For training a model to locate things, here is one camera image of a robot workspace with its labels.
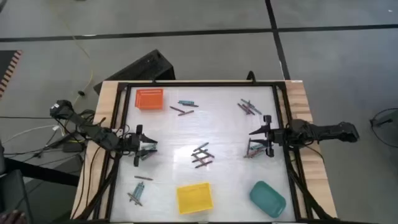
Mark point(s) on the black floor beam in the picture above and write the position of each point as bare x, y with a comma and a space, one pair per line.
40, 172

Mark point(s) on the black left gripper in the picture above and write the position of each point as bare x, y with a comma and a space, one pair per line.
132, 142

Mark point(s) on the yellow plastic basket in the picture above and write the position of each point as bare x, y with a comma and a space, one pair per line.
194, 198

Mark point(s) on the orange plastic basket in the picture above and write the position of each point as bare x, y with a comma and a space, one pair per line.
149, 99

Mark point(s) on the person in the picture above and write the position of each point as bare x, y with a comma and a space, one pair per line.
12, 216

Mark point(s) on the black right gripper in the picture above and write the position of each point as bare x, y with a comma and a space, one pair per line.
275, 137

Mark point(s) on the teal plastic tray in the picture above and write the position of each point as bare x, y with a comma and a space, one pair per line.
267, 199

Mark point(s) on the black clamp hook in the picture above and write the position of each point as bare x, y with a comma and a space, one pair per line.
251, 76

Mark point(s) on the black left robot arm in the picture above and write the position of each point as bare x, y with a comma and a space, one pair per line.
93, 130

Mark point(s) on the black power adapter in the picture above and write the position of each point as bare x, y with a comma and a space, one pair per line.
73, 147

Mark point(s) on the black striped-edge floor mat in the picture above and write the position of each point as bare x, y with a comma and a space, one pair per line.
7, 67

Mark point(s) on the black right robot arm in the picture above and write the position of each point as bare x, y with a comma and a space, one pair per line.
326, 132

